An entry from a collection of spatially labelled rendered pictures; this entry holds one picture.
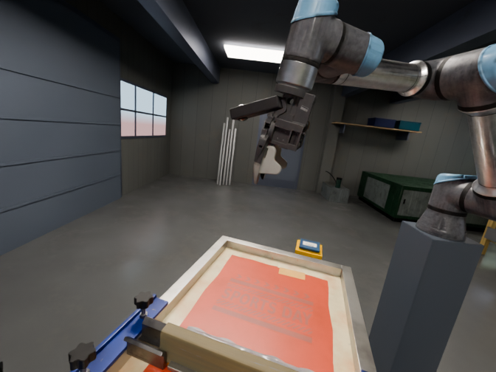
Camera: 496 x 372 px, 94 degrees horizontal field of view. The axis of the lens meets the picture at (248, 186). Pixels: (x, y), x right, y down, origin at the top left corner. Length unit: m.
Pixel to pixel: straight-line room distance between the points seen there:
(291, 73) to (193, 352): 0.59
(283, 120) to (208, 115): 6.39
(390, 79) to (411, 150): 7.25
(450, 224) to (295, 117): 0.77
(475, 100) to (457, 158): 7.98
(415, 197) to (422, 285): 4.74
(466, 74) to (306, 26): 0.46
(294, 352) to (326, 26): 0.73
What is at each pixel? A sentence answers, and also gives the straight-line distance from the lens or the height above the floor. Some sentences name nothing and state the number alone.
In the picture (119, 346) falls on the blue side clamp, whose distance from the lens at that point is 0.68.
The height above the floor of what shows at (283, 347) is 0.96.
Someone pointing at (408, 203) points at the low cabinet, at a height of 0.44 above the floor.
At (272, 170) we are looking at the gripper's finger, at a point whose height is 1.42.
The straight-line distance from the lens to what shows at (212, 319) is 0.77.
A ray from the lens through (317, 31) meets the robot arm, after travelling 0.50.
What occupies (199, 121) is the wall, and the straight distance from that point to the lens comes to 6.89.
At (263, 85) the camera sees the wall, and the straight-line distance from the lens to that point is 6.81.
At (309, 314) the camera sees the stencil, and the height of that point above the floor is 0.96.
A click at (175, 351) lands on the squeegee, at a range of 0.62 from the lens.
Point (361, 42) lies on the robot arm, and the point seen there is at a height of 1.68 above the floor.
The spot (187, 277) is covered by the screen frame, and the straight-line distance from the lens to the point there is 0.86.
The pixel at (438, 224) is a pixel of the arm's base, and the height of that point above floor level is 1.24.
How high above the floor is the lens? 1.49
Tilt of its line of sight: 13 degrees down
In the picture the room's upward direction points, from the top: 7 degrees clockwise
